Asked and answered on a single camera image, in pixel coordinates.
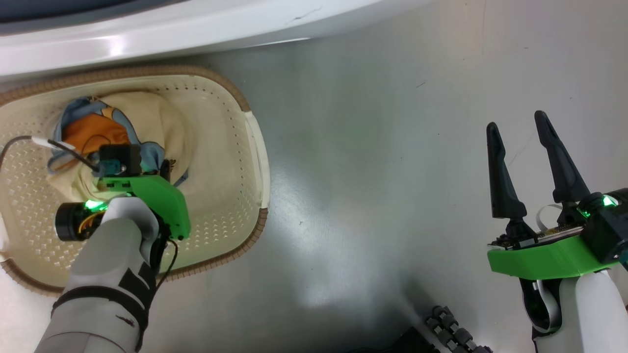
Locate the cream perforated laundry basket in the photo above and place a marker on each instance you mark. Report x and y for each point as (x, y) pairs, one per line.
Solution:
(216, 147)

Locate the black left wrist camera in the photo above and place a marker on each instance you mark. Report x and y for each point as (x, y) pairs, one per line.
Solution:
(122, 154)

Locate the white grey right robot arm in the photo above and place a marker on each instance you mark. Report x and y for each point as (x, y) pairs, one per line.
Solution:
(588, 314)

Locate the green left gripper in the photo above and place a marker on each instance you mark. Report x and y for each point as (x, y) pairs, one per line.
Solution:
(157, 193)

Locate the cream plain garment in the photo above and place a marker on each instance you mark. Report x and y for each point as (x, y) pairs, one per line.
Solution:
(157, 122)

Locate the white front-load washing machine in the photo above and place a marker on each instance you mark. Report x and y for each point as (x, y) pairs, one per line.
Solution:
(147, 39)

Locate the blue cartoon print garment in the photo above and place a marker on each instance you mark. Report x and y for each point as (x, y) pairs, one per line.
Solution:
(93, 130)

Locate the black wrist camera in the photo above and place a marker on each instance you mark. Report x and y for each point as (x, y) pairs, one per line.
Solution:
(122, 154)
(608, 230)

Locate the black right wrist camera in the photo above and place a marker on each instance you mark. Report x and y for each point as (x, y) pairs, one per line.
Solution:
(608, 230)

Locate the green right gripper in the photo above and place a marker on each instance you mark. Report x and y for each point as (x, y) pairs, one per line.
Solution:
(539, 257)

